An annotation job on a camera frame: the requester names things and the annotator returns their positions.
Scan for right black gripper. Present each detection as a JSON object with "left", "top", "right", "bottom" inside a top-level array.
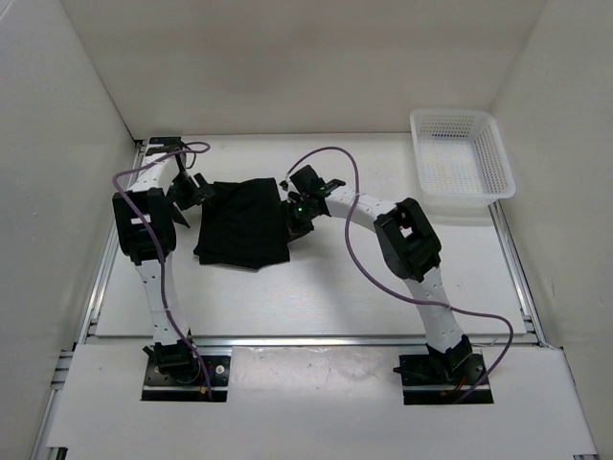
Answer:
[{"left": 282, "top": 197, "right": 318, "bottom": 244}]

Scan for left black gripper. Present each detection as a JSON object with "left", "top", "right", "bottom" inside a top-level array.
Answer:
[{"left": 166, "top": 172, "right": 216, "bottom": 226}]

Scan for black shorts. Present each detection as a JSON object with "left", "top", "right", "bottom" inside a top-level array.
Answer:
[{"left": 193, "top": 177, "right": 290, "bottom": 270}]

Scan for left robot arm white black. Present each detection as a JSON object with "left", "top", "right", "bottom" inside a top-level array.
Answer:
[{"left": 112, "top": 148, "right": 211, "bottom": 393}]

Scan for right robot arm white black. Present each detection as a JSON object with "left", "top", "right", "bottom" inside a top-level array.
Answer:
[{"left": 283, "top": 179, "right": 473, "bottom": 383}]

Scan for white plastic basket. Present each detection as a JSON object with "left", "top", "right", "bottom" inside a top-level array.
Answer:
[{"left": 410, "top": 108, "right": 516, "bottom": 213}]

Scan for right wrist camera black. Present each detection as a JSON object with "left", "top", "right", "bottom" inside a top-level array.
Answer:
[{"left": 289, "top": 165, "right": 346, "bottom": 197}]

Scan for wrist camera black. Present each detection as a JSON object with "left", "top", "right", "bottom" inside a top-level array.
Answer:
[
  {"left": 145, "top": 137, "right": 187, "bottom": 156},
  {"left": 289, "top": 165, "right": 346, "bottom": 197}
]

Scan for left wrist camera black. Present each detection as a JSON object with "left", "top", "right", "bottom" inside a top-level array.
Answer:
[{"left": 145, "top": 137, "right": 187, "bottom": 156}]

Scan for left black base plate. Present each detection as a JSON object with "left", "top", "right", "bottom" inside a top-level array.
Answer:
[{"left": 141, "top": 355, "right": 231, "bottom": 403}]

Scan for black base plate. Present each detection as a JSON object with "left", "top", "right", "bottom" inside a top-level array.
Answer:
[
  {"left": 141, "top": 355, "right": 231, "bottom": 403},
  {"left": 393, "top": 353, "right": 493, "bottom": 405}
]

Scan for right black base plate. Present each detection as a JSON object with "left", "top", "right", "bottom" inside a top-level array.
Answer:
[{"left": 393, "top": 353, "right": 493, "bottom": 405}]

